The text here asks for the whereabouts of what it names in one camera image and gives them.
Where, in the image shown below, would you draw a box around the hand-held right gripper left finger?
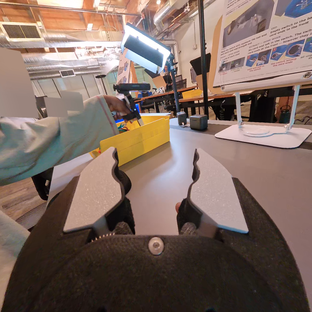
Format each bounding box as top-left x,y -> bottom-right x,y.
63,147 -> 126,235

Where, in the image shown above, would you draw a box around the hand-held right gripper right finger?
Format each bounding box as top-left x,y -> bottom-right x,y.
186,148 -> 249,239

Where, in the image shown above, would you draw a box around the person's left forearm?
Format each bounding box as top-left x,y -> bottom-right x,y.
0,95 -> 120,186

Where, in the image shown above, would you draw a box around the person's left hand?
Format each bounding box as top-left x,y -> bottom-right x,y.
104,95 -> 133,124

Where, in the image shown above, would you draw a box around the wooden top desk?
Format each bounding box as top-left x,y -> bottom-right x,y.
179,91 -> 254,120
137,85 -> 198,114

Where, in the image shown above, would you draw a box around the black floor lamp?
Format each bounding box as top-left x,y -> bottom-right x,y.
96,74 -> 108,96

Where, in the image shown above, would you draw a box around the led light panel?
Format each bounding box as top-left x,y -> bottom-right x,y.
121,23 -> 171,75

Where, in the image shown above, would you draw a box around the black light stand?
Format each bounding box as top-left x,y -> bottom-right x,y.
168,52 -> 188,126

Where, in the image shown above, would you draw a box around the small yellow plastic bin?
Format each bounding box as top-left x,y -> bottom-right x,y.
182,89 -> 203,99

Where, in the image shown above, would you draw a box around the dark grey cube device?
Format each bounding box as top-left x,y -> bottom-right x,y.
190,115 -> 208,130

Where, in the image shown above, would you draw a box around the black vertical pole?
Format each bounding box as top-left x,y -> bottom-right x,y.
198,0 -> 209,117

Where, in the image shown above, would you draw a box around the dark teal water bottle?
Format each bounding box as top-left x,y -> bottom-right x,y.
279,105 -> 292,124

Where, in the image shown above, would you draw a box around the large ceiling air vent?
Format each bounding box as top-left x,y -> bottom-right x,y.
0,21 -> 45,42

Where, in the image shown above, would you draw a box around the large instruction poster board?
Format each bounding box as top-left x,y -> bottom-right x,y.
208,0 -> 312,95

